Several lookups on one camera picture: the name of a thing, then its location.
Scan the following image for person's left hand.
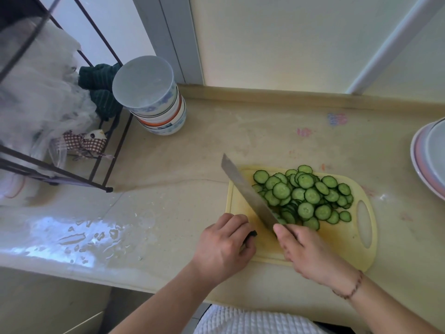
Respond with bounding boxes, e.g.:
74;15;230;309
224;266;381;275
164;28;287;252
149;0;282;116
192;213;258;286

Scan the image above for person's right hand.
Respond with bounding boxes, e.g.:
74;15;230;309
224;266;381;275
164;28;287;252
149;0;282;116
273;224;364;293

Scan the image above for steel kitchen knife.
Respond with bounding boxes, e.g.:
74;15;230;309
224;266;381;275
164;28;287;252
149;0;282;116
221;153;284;234

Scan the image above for person's right forearm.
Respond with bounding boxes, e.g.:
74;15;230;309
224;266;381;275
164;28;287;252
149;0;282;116
330;272;445;334

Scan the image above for person's left forearm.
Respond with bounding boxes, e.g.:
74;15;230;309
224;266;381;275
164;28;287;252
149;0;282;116
111;262;224;334

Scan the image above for pile of cucumber slices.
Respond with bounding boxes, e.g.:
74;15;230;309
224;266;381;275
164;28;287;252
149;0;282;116
251;165;354;231

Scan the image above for yellow plastic cutting board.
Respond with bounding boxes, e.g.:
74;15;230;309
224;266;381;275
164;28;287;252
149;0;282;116
225;166;378;273

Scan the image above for white textured shirt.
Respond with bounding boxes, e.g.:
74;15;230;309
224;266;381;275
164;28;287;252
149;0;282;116
193;304;328;334

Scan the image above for wide white blue-patterned bowl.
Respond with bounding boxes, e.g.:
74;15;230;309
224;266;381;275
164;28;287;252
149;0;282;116
138;103;188;136

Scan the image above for white bowl with orange rim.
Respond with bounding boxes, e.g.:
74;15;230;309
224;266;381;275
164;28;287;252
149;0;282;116
134;96;185;128

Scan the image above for pink-rimmed white plate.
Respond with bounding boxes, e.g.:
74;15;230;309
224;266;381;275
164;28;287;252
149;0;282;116
410;119;445;201

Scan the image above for black metal rack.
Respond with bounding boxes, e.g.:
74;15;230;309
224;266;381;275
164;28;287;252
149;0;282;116
0;0;135;194

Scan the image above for pale white bowl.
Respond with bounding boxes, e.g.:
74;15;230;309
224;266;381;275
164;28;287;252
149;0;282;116
425;118;445;178

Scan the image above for brown checked cloth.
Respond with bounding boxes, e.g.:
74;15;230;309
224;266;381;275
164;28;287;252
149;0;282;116
62;129;114;161

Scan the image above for white bowl with blue print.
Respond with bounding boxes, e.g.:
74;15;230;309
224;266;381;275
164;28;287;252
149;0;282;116
112;55;178;117

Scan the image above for beige cabinet drawer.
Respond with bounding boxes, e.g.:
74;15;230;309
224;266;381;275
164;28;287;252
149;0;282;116
0;267;112;334

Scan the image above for dark green striped cloth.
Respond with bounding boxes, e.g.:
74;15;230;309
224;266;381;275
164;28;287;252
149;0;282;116
78;63;124;122

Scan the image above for white pipe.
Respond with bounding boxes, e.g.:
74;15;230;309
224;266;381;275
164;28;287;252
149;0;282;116
345;0;445;95

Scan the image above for clear plastic bags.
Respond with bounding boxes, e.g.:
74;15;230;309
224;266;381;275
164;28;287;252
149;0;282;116
0;16;102;206

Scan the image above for beaded bracelet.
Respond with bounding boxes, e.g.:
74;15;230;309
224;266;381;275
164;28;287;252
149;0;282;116
332;270;364;300

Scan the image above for grey window frame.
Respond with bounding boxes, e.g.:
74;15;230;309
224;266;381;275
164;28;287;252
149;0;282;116
131;0;204;86

